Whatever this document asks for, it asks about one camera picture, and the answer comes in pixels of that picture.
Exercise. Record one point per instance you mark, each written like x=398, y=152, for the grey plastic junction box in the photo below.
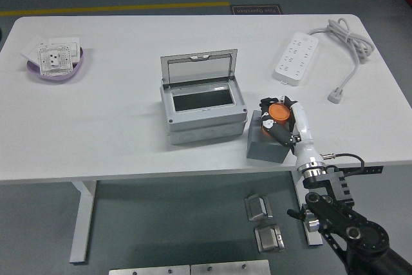
x=206, y=122

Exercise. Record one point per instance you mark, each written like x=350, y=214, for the orange cylinder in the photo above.
x=279, y=113

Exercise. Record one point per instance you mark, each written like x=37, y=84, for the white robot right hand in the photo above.
x=304, y=133

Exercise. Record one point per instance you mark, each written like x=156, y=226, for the white table leg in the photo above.
x=313, y=238
x=82, y=220

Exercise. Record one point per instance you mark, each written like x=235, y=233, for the dark floor sign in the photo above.
x=256, y=10

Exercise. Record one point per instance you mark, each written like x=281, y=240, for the purple shallow bowl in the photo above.
x=75, y=69

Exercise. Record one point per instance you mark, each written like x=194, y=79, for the white socket panel with holes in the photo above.
x=54, y=60

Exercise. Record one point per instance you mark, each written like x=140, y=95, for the black perforated bracket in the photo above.
x=373, y=169

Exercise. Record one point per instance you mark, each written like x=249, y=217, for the white double switch plate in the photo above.
x=72, y=44

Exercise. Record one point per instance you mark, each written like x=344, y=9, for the metal base plate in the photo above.
x=148, y=270
x=230, y=268

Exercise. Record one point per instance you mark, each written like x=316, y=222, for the small metal block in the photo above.
x=257, y=208
x=268, y=239

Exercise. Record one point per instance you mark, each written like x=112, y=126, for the grey cube block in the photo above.
x=262, y=151

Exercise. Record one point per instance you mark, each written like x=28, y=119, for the clear hinged box lid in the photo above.
x=199, y=70

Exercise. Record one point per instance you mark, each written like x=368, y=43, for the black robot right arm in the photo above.
x=341, y=220

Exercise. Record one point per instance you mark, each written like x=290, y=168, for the white power strip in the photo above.
x=296, y=59

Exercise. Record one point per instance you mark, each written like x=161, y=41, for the plain white switch plate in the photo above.
x=30, y=50

